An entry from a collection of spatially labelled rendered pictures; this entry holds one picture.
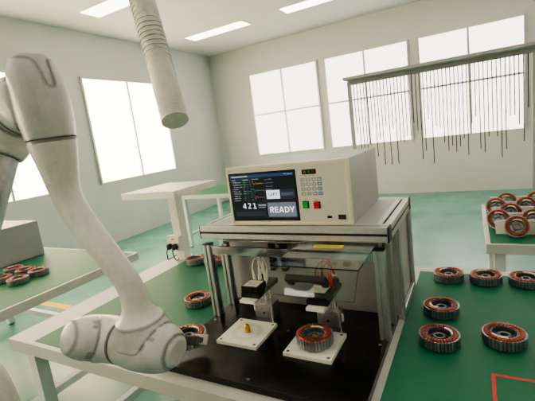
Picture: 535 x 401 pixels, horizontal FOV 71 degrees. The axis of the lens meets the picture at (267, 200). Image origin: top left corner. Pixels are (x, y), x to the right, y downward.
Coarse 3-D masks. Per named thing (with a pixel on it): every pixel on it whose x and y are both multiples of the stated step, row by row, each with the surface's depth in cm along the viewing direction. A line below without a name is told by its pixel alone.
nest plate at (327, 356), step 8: (336, 336) 116; (344, 336) 115; (296, 344) 114; (336, 344) 112; (288, 352) 110; (296, 352) 110; (304, 352) 109; (312, 352) 109; (320, 352) 108; (328, 352) 108; (336, 352) 108; (312, 360) 107; (320, 360) 105; (328, 360) 104
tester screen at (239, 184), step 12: (240, 180) 129; (252, 180) 127; (264, 180) 125; (276, 180) 123; (288, 180) 121; (240, 192) 130; (252, 192) 128; (264, 192) 126; (240, 204) 131; (264, 204) 127; (240, 216) 132; (252, 216) 130; (264, 216) 128
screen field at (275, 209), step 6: (270, 204) 126; (276, 204) 125; (282, 204) 124; (288, 204) 123; (294, 204) 122; (270, 210) 126; (276, 210) 125; (282, 210) 124; (288, 210) 123; (294, 210) 122; (270, 216) 127; (276, 216) 126; (282, 216) 125; (288, 216) 124
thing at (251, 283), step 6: (246, 282) 131; (252, 282) 130; (258, 282) 129; (264, 282) 130; (246, 288) 127; (252, 288) 126; (258, 288) 126; (264, 288) 130; (246, 294) 128; (252, 294) 127; (258, 294) 126; (264, 294) 136; (270, 294) 135; (240, 300) 127; (246, 300) 126; (252, 300) 126; (258, 300) 126
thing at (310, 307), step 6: (312, 300) 116; (318, 300) 115; (324, 300) 114; (330, 300) 117; (312, 306) 116; (318, 306) 115; (324, 306) 115; (330, 306) 125; (336, 306) 124; (318, 312) 113; (324, 312) 113
